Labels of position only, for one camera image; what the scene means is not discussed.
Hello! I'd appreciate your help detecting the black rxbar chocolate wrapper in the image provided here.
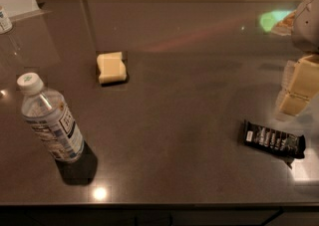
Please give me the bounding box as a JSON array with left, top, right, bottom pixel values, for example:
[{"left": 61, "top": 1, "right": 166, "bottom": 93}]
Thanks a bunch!
[{"left": 243, "top": 120, "right": 306, "bottom": 159}]

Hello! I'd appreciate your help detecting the white bottle at left edge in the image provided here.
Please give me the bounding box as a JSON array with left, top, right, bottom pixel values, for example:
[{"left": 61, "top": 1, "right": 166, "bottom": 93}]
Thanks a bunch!
[{"left": 0, "top": 6, "right": 13, "bottom": 34}]

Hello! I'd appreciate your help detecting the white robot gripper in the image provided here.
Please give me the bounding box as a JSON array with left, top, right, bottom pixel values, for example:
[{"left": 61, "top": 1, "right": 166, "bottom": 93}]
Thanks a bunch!
[{"left": 277, "top": 0, "right": 319, "bottom": 115}]

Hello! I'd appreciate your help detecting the yellow sponge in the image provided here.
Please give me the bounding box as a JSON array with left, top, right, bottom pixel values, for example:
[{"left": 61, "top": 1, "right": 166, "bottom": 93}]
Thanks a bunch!
[{"left": 97, "top": 52, "right": 127, "bottom": 85}]

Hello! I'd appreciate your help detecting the clear plastic water bottle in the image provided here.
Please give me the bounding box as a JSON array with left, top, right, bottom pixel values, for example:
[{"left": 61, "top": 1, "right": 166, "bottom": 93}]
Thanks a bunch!
[{"left": 17, "top": 73, "right": 85, "bottom": 163}]

